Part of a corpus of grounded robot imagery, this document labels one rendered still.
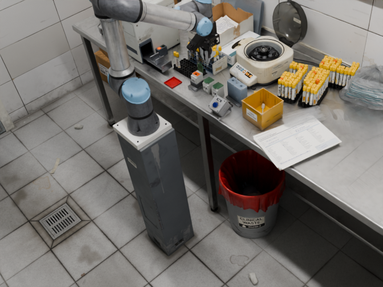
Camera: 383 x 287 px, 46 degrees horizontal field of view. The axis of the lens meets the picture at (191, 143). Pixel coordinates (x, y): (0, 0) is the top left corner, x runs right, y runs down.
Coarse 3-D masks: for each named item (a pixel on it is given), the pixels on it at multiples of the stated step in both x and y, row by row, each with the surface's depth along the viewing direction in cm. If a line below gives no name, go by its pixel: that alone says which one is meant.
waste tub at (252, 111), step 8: (264, 88) 208; (248, 96) 206; (256, 96) 209; (264, 96) 211; (272, 96) 206; (248, 104) 208; (256, 104) 212; (272, 104) 209; (280, 104) 201; (248, 112) 204; (256, 112) 199; (264, 112) 197; (272, 112) 201; (280, 112) 205; (248, 120) 208; (256, 120) 202; (264, 120) 200; (272, 120) 204; (264, 128) 203
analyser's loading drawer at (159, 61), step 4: (144, 52) 252; (148, 52) 251; (152, 52) 251; (144, 56) 249; (148, 56) 248; (152, 56) 243; (156, 56) 245; (160, 56) 245; (148, 60) 246; (152, 60) 243; (156, 60) 240; (160, 60) 242; (164, 60) 244; (156, 64) 242; (160, 64) 242; (164, 64) 238; (168, 64) 240; (160, 68) 239; (164, 68) 239; (168, 68) 241
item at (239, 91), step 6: (234, 78) 216; (228, 84) 217; (234, 84) 213; (240, 84) 212; (228, 90) 219; (234, 90) 214; (240, 90) 210; (246, 90) 212; (228, 96) 221; (234, 96) 217; (240, 96) 213; (246, 96) 215; (234, 102) 217; (240, 102) 216
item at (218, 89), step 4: (216, 84) 220; (220, 84) 219; (212, 88) 220; (216, 88) 218; (220, 88) 218; (212, 92) 222; (216, 92) 219; (220, 92) 220; (224, 92) 222; (212, 96) 224; (220, 96) 221
